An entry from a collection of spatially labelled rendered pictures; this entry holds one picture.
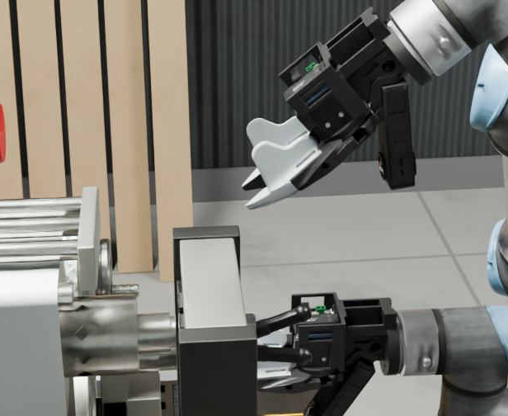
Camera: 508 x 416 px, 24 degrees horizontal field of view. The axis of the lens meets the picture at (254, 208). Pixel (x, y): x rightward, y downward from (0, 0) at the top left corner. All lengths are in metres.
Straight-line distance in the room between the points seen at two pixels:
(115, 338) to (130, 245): 2.83
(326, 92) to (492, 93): 0.37
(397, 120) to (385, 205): 3.08
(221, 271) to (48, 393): 0.15
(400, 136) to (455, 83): 3.08
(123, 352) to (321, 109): 0.31
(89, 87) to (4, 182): 0.38
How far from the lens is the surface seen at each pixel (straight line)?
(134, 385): 1.26
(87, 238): 0.85
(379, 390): 3.25
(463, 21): 1.10
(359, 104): 1.11
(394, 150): 1.15
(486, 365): 1.37
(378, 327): 1.34
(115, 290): 1.21
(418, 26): 1.10
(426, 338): 1.35
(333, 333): 1.32
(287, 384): 1.33
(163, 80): 3.59
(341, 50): 1.13
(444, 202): 4.27
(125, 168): 3.71
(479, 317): 1.37
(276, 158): 1.12
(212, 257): 0.86
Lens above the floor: 1.85
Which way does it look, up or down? 26 degrees down
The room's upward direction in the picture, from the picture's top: straight up
